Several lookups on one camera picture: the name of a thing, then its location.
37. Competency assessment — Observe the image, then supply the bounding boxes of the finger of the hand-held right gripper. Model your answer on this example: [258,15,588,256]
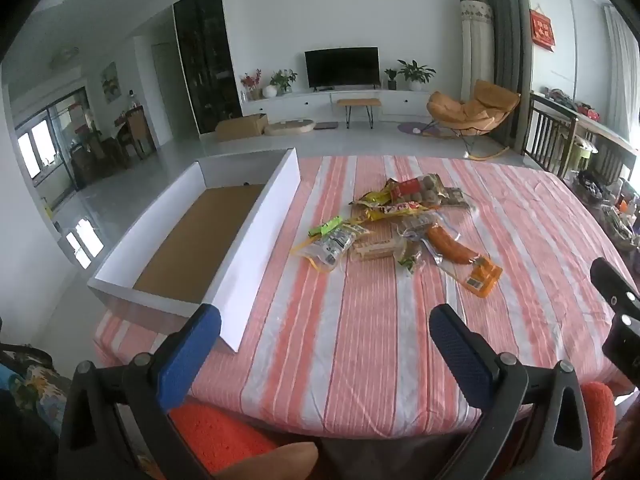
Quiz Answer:
[590,257,640,318]
[602,310,640,391]

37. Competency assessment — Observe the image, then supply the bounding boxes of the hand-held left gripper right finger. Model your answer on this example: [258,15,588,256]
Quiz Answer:
[428,303,593,480]

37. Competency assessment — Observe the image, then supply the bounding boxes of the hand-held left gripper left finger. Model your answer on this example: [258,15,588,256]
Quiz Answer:
[57,303,223,480]

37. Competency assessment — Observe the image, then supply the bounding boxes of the orange snack packet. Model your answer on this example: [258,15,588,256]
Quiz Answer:
[466,255,503,299]

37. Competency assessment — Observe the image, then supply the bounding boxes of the orange sausage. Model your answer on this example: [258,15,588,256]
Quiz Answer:
[425,224,482,266]

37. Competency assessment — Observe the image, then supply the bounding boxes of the white cardboard box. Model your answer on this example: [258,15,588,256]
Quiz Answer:
[87,147,301,356]

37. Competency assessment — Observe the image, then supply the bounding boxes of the clear packet of biscuit sticks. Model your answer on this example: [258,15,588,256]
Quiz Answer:
[350,239,407,264]

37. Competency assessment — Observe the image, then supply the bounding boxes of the yellow and red snack packet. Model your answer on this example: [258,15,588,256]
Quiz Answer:
[352,200,438,223]

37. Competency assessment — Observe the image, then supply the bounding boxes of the clear yellow-edged snack packet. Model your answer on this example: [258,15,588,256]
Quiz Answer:
[291,224,372,274]

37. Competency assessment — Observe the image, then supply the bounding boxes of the red label meatball packet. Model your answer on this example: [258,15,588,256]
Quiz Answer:
[387,173,447,207]

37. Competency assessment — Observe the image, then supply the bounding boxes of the yellow and black snack packet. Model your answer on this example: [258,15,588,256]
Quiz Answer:
[350,180,398,207]

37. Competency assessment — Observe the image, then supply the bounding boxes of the green snack packet white label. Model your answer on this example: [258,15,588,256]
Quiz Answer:
[309,216,345,237]

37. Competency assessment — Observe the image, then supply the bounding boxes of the person's left hand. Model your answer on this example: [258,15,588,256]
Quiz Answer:
[215,442,319,480]

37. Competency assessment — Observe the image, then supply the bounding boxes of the orange striped tablecloth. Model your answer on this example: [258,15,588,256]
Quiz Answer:
[92,155,640,441]

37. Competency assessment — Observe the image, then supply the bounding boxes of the cluttered wooden side table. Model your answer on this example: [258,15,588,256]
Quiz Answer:
[575,105,640,261]

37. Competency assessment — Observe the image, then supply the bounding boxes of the floral cloth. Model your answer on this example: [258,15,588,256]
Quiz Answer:
[0,345,71,441]

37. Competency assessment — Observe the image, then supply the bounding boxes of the dark wooden chair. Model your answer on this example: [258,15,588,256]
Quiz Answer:
[521,92,581,178]

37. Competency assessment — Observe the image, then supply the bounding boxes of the white sheer curtain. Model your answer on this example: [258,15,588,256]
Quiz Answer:
[602,5,640,141]

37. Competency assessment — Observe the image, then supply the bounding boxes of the orange rocking chair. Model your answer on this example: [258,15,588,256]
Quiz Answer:
[426,79,521,161]

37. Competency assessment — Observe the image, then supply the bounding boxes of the brown dining chair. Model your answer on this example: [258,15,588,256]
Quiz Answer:
[115,105,156,161]

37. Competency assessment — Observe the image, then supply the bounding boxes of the brown cardboard box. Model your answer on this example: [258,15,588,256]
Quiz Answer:
[216,114,269,142]

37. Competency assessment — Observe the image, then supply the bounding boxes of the beige oval pet bed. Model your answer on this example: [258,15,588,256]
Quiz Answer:
[263,119,317,137]

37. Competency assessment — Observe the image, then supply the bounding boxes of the glass balcony door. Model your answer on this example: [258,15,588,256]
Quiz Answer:
[15,87,96,191]

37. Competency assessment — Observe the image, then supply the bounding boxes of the standing white air conditioner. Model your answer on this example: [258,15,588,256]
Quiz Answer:
[460,0,496,96]

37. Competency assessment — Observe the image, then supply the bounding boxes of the white television cabinet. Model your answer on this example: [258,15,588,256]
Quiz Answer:
[241,89,433,123]

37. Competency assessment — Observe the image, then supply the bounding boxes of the grey curtain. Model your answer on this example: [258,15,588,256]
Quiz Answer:
[475,0,528,96]

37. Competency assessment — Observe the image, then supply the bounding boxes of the small wooden bench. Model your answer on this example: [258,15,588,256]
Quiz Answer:
[336,98,382,129]

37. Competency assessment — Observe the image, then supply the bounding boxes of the red flowers in vase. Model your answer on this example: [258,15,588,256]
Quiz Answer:
[241,69,263,101]

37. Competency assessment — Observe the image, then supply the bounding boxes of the large potted green plant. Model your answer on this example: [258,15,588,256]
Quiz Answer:
[397,60,436,92]

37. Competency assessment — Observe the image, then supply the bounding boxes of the leafy plant in pot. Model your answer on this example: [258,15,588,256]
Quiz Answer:
[270,70,297,96]

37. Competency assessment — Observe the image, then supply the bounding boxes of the tall black display cabinet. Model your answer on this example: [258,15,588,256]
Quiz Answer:
[173,0,243,135]

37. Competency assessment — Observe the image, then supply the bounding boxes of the black television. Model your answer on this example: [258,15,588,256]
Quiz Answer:
[305,47,379,90]

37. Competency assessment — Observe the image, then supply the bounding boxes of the ceiling light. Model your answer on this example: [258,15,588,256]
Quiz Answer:
[50,47,81,68]

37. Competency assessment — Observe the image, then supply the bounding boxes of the red wall hanging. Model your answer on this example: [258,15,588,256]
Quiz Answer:
[530,9,556,52]

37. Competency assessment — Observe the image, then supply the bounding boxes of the framed wall painting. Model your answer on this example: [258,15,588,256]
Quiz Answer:
[101,62,121,105]

